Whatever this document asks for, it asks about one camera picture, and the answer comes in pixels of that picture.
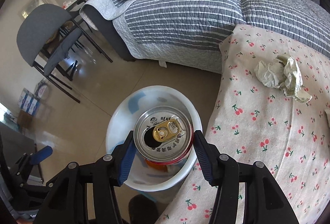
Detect red drink can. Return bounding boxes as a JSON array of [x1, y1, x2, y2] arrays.
[[133, 106, 193, 165]]

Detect greenish paper ball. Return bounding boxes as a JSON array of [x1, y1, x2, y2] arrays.
[[254, 53, 312, 103]]

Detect blue white cardboard boxes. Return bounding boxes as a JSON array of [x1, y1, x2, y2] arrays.
[[17, 80, 49, 116]]

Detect black slipper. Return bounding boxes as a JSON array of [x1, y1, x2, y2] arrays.
[[128, 194, 159, 224]]

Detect cherry print tablecloth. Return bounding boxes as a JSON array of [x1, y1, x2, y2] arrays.
[[154, 23, 330, 224]]

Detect grey chair black legs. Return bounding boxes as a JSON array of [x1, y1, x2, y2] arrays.
[[16, 4, 112, 103]]

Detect grey striped quilted cover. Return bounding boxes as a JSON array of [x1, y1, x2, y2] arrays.
[[80, 0, 329, 73]]

